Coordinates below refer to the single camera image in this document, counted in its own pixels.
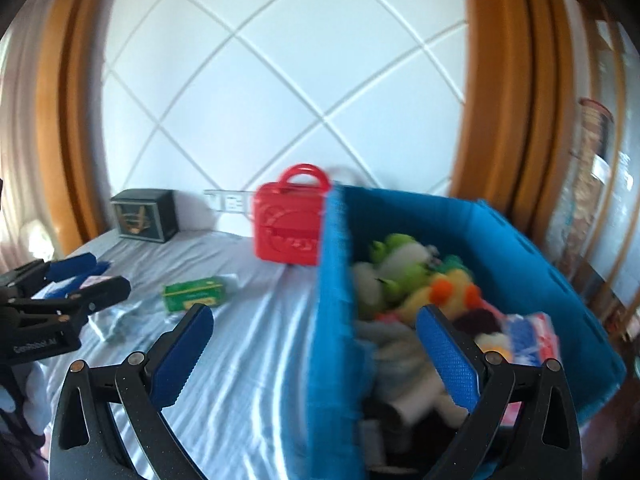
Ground frosted glass sliding door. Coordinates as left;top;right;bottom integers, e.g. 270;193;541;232
575;0;640;311

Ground green box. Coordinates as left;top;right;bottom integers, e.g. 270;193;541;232
163;276;228;312

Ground patterned wall hanging scroll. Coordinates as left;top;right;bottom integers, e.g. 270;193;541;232
547;97;616;281

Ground wooden door frame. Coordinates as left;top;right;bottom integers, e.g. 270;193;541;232
35;0;118;256
447;0;576;241

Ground light blue bed sheet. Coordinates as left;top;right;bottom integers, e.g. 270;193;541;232
20;230;326;480

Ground grey blue cloth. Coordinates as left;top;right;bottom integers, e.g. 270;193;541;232
92;305;166;346

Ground green plush frog toy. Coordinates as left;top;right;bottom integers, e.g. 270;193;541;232
352;232;438;318

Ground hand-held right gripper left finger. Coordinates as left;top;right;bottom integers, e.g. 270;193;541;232
48;303;215;480

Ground blue storage box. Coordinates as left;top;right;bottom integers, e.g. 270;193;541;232
306;184;628;480

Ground white paper roll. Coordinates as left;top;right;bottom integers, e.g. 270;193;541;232
387;380;468;426

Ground grey plush cloth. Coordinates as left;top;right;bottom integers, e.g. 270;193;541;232
355;320;446;411

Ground dark maroon cloth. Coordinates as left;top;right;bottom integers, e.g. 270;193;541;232
454;309;507;346

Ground beige curtain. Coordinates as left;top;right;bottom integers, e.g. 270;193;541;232
0;0;66;261

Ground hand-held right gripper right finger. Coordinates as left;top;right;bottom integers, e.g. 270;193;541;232
415;303;585;480

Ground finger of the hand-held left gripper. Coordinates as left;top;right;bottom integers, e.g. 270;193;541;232
0;252;98;293
5;275;132;333

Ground red toy case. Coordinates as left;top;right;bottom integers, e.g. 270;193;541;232
251;162;332;266

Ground white wall socket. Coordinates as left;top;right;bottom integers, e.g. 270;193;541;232
204;189;258;213

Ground yellow plush duck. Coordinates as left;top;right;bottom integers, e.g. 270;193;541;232
402;267;483;326

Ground black box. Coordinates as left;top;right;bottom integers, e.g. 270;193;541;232
110;188;180;244

